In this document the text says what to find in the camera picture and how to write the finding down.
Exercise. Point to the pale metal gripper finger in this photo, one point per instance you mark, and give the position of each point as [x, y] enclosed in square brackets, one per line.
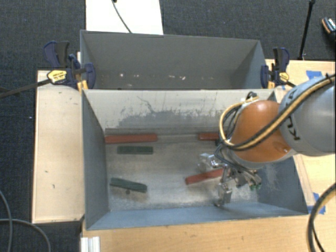
[224, 187]
[227, 196]

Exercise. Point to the short red-brown flat block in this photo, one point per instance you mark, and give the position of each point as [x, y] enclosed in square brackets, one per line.
[208, 136]

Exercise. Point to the grey metal bin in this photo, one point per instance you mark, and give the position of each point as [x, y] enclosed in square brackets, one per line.
[162, 106]

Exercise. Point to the dark green flat block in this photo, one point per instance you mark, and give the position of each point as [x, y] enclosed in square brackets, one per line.
[135, 150]
[128, 185]

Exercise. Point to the long red-brown flat block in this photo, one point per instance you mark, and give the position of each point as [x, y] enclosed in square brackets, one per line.
[131, 138]

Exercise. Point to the pale wood board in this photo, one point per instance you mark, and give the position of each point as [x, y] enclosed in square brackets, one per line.
[59, 153]

